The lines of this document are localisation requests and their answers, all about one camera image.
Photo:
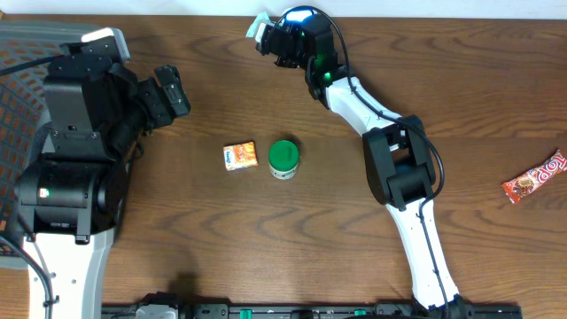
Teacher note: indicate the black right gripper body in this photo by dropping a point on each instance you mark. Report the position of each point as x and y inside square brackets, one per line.
[293, 50]

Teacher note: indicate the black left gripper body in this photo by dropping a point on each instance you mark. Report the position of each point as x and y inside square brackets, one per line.
[150, 113]

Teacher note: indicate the light green wet wipes pack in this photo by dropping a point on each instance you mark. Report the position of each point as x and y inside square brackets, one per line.
[262, 17]

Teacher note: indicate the orange tissue pack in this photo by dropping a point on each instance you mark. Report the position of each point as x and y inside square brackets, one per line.
[238, 156]

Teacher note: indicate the green lid white jar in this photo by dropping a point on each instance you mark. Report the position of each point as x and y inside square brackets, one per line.
[283, 159]

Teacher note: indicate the orange red snack bag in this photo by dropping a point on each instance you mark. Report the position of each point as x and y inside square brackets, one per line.
[528, 182]

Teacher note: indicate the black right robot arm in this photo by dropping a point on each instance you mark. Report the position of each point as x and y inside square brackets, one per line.
[404, 170]

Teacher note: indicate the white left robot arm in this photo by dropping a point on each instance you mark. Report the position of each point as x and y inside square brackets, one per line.
[71, 196]

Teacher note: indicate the white barcode scanner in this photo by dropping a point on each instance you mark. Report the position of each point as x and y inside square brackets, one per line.
[298, 13]

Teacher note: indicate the grey plastic basket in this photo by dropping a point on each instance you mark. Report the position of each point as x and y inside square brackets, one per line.
[23, 108]

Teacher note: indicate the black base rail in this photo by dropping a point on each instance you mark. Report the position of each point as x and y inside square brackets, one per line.
[168, 305]

